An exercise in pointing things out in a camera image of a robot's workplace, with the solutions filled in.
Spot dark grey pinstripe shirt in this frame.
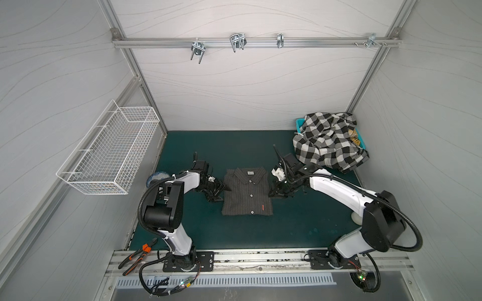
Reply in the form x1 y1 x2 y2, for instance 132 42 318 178
222 168 274 216

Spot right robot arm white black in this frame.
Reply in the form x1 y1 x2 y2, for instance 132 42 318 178
270 154 423 268

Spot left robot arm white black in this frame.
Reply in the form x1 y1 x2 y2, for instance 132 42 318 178
138 159 226 269

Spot black white checked shirt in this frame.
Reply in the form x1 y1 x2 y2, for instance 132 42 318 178
292 112 370 173

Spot teal plastic basket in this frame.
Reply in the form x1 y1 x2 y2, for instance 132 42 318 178
295 118 366 149

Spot blue white ceramic bowl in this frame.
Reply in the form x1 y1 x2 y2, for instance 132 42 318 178
146 171 171 188

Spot yellow patterned cloth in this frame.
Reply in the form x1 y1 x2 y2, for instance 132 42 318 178
348 129 365 149

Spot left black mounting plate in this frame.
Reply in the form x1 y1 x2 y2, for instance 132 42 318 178
163 252 214 273

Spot black mounting plate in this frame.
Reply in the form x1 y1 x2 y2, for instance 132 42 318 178
303 250 361 270
163 252 214 273

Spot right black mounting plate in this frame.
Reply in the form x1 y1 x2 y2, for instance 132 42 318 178
303 250 361 270

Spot orange black pliers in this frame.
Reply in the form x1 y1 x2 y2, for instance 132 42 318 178
118 238 158 276

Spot metal double hook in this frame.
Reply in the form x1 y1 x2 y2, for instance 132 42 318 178
229 33 247 53

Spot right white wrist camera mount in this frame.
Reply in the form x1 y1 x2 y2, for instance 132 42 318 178
271 168 286 183

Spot white slotted cable duct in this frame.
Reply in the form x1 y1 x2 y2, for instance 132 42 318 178
115 272 337 289

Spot white wire basket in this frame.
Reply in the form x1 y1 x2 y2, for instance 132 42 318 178
56 100 159 195

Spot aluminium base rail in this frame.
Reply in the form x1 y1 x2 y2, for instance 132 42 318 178
104 248 415 277

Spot horizontal aluminium rail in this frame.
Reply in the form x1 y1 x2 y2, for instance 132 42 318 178
113 36 402 49

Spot metal bracket with bolts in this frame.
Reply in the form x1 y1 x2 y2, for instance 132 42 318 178
354 33 388 49

